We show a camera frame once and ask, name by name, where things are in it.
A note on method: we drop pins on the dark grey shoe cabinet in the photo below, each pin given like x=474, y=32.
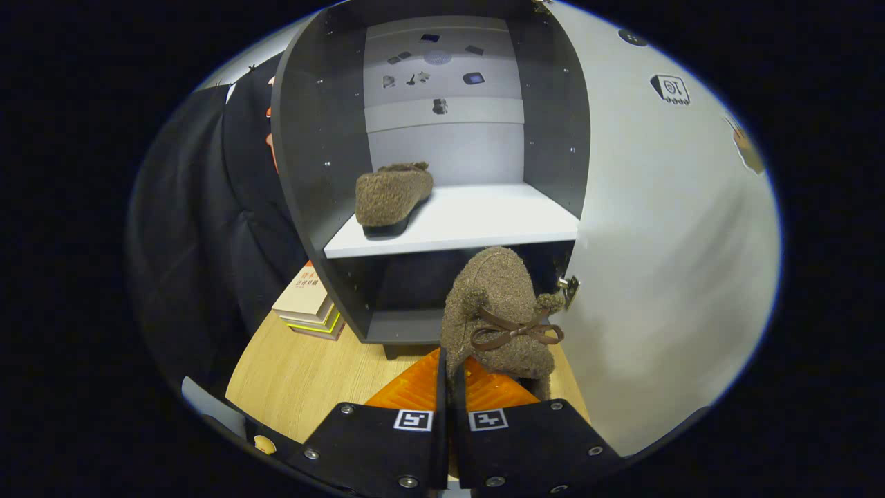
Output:
x=311, y=159

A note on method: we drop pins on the brown fuzzy shoe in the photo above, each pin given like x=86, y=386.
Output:
x=390, y=197
x=498, y=290

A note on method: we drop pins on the black backdrop cloth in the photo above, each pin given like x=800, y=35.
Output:
x=187, y=242

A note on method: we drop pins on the beige cover book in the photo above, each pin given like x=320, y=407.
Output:
x=304, y=294

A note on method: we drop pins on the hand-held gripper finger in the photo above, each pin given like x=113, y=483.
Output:
x=442, y=415
x=459, y=429

